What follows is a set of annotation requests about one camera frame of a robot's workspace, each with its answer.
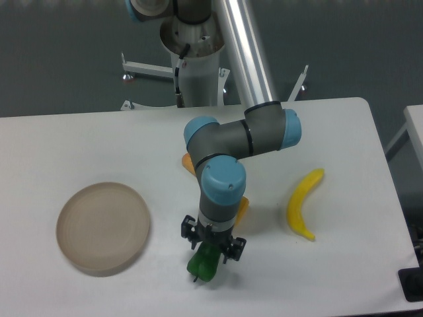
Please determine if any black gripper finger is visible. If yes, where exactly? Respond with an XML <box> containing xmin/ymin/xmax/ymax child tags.
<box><xmin>181</xmin><ymin>215</ymin><xmax>198</xmax><ymax>248</ymax></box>
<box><xmin>221</xmin><ymin>236</ymin><xmax>247</xmax><ymax>264</ymax></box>

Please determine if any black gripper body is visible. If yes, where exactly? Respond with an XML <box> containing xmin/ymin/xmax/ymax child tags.
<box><xmin>195</xmin><ymin>221</ymin><xmax>235</xmax><ymax>253</ymax></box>

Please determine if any green toy pepper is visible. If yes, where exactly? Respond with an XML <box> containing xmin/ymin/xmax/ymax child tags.
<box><xmin>187</xmin><ymin>242</ymin><xmax>221</xmax><ymax>283</ymax></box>

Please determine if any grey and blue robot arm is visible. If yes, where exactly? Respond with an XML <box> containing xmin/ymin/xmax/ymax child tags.
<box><xmin>126</xmin><ymin>1</ymin><xmax>301</xmax><ymax>261</ymax></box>

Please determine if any yellow toy pepper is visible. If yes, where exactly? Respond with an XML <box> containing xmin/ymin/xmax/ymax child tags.
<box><xmin>234</xmin><ymin>196</ymin><xmax>249</xmax><ymax>227</ymax></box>

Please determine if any orange toy pastry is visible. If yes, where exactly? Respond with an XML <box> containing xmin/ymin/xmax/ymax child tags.
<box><xmin>181</xmin><ymin>153</ymin><xmax>196</xmax><ymax>176</ymax></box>

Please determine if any yellow toy banana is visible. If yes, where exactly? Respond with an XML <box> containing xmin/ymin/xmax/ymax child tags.
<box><xmin>286</xmin><ymin>168</ymin><xmax>325</xmax><ymax>242</ymax></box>

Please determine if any beige round plate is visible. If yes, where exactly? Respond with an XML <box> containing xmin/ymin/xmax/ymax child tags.
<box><xmin>56</xmin><ymin>182</ymin><xmax>151</xmax><ymax>277</ymax></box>

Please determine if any black device at table edge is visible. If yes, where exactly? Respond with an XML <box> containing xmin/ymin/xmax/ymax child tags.
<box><xmin>398</xmin><ymin>267</ymin><xmax>422</xmax><ymax>302</ymax></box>

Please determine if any white side table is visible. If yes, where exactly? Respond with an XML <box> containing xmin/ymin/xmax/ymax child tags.
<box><xmin>384</xmin><ymin>105</ymin><xmax>422</xmax><ymax>165</ymax></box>

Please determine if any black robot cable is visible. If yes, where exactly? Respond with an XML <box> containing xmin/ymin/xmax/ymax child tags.
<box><xmin>174</xmin><ymin>43</ymin><xmax>192</xmax><ymax>108</ymax></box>

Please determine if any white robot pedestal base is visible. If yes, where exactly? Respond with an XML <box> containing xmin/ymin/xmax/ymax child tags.
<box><xmin>119</xmin><ymin>13</ymin><xmax>310</xmax><ymax>112</ymax></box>

